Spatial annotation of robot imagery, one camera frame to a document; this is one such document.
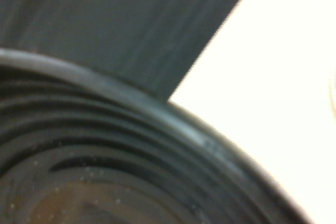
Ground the black ribbed bowl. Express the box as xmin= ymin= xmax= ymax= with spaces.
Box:
xmin=0 ymin=49 xmax=313 ymax=224

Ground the silver metal plate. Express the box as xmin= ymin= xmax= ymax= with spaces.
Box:
xmin=328 ymin=73 xmax=336 ymax=123

